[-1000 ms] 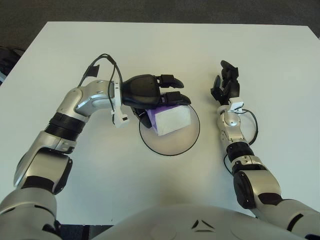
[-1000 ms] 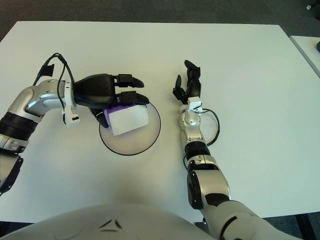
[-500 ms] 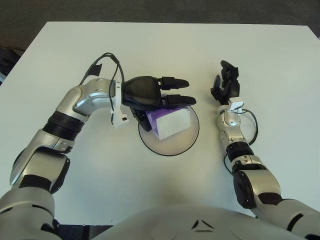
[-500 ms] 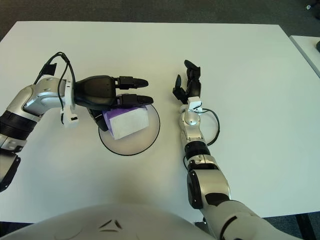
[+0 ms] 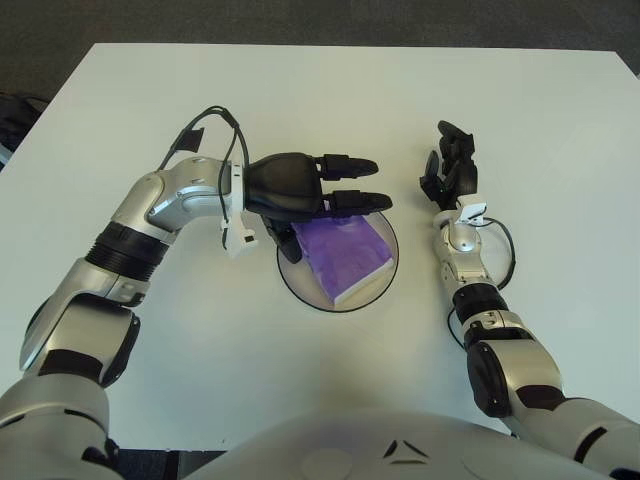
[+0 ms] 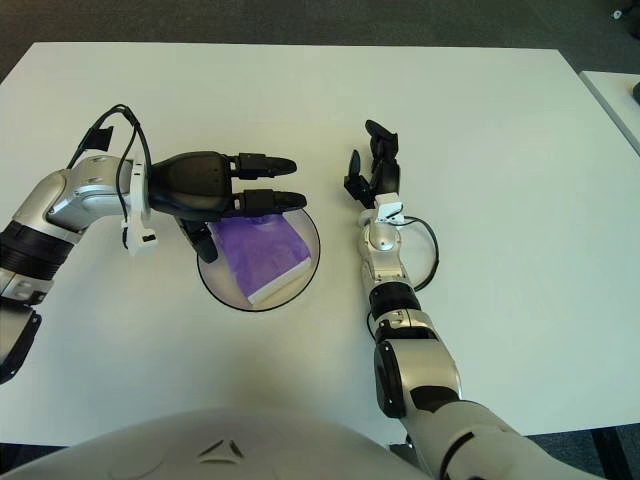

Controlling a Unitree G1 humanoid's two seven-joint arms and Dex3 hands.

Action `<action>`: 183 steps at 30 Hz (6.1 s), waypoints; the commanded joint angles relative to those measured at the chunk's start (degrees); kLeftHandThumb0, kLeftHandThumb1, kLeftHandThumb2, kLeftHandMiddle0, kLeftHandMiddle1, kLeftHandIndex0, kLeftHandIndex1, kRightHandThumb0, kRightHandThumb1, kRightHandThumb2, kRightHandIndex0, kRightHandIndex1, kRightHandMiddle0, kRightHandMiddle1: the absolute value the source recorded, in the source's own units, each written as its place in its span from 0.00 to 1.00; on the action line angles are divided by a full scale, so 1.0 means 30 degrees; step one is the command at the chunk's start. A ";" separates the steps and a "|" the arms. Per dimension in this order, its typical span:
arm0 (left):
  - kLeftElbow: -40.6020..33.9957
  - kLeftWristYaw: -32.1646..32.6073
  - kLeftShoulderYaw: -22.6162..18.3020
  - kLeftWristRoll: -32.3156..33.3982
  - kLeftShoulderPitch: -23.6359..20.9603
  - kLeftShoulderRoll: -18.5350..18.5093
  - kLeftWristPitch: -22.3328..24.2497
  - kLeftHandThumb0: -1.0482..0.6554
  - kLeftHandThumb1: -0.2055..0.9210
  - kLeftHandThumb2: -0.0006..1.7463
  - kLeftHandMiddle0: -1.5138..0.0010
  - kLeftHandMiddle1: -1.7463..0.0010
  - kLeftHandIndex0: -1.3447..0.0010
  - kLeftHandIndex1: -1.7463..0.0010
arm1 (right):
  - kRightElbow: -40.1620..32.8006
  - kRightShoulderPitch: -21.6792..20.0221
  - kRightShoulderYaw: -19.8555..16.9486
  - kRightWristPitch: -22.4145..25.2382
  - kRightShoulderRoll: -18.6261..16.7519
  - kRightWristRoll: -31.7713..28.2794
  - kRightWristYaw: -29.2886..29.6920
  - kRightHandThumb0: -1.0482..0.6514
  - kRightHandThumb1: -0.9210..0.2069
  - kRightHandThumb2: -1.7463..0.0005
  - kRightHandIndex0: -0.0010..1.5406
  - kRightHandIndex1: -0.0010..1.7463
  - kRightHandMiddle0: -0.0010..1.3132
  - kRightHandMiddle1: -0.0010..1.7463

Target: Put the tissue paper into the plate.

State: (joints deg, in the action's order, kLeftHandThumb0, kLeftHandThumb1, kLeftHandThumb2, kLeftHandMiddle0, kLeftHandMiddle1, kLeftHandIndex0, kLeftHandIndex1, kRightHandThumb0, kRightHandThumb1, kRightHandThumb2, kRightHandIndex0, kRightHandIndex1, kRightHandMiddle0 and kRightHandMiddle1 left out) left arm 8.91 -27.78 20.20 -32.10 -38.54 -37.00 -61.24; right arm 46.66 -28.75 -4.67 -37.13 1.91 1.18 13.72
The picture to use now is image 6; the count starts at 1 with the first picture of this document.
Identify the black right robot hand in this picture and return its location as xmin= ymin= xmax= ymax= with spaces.
xmin=342 ymin=119 xmax=402 ymax=210

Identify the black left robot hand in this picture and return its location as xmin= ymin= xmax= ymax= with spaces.
xmin=144 ymin=149 xmax=309 ymax=265

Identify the purple tissue paper pack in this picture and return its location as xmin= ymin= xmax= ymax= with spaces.
xmin=207 ymin=213 xmax=314 ymax=305

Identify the white plate with black rim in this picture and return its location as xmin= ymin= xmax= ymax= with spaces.
xmin=196 ymin=207 xmax=321 ymax=314

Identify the white side table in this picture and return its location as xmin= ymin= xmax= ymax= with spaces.
xmin=579 ymin=71 xmax=640 ymax=154

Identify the grey robot torso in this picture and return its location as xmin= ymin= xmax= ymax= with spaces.
xmin=0 ymin=407 xmax=426 ymax=480

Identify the black table leg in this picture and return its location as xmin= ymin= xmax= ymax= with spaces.
xmin=589 ymin=427 xmax=626 ymax=480

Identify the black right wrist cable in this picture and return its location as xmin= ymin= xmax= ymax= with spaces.
xmin=367 ymin=215 xmax=441 ymax=336

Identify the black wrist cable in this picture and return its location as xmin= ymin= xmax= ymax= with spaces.
xmin=367 ymin=215 xmax=441 ymax=336
xmin=67 ymin=103 xmax=149 ymax=249

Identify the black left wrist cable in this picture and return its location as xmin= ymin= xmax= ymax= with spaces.
xmin=67 ymin=103 xmax=149 ymax=249

